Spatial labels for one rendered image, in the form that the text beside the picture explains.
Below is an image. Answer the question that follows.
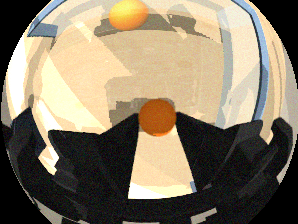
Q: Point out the orange ball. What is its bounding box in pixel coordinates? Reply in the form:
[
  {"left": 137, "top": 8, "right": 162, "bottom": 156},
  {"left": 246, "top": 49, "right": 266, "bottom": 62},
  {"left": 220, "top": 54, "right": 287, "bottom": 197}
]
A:
[
  {"left": 138, "top": 99, "right": 176, "bottom": 137},
  {"left": 109, "top": 0, "right": 149, "bottom": 31}
]

